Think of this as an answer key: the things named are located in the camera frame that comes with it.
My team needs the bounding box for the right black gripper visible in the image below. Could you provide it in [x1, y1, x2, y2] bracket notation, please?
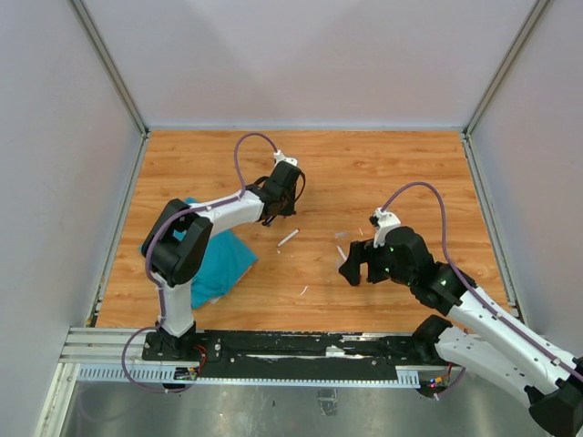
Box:
[340, 237, 414, 287]

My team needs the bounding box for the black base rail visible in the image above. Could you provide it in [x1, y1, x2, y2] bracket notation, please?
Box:
[142, 330, 446, 382]

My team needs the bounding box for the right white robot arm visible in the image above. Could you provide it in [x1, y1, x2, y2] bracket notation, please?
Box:
[339, 227, 582, 436]

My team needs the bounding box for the thin white red-end pen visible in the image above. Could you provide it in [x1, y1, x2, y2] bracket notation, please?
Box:
[276, 229, 300, 248]

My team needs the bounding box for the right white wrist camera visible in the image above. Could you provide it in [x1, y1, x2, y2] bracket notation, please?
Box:
[369, 208, 401, 248]

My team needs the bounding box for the white pen red end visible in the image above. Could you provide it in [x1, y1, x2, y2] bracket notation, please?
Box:
[336, 245, 347, 260]

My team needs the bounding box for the teal cloth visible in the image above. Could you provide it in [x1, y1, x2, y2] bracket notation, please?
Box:
[138, 197, 259, 310]

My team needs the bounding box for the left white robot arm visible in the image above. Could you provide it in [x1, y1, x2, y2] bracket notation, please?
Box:
[141, 158, 305, 361]

